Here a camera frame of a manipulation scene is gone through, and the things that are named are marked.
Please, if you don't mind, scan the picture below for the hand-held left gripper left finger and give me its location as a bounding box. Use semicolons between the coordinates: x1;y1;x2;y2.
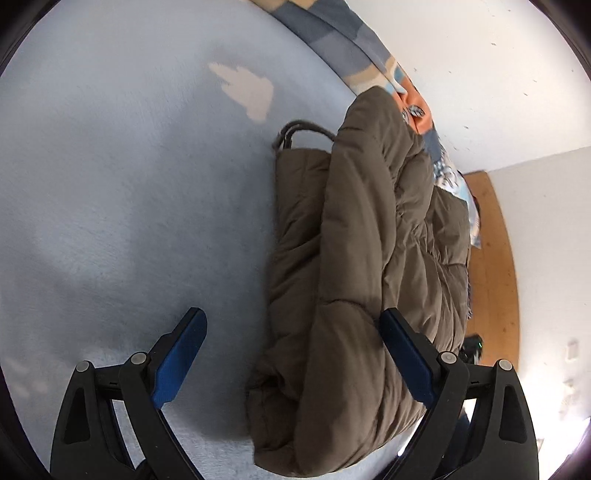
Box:
50;307;208;480

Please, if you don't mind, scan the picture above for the brown puffer jacket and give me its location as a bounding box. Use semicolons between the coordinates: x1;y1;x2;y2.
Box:
245;85;474;477

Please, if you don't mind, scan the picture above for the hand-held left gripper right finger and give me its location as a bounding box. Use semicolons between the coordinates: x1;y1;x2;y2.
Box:
379;308;540;480

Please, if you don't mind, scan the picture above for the small black device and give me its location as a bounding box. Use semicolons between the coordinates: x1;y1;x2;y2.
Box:
462;336;485;365

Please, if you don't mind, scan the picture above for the light blue cloud-print blanket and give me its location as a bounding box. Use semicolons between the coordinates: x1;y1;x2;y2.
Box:
0;0;419;480

